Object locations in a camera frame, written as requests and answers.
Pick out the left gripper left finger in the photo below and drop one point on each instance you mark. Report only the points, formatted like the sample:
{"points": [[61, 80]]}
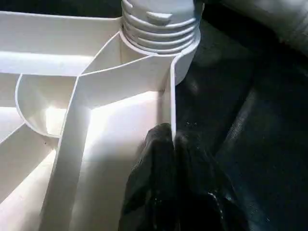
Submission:
{"points": [[149, 187]]}

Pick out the white plastic table top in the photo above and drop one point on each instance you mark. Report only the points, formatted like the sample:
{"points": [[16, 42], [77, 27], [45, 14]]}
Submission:
{"points": [[57, 72]]}

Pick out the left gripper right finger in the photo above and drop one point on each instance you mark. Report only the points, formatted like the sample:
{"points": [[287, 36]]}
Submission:
{"points": [[207, 192]]}

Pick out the black work mat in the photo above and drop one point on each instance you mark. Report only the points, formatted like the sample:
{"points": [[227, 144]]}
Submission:
{"points": [[260, 120]]}

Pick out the white plastic table leg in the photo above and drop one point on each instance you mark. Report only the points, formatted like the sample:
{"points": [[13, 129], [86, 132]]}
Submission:
{"points": [[161, 24]]}

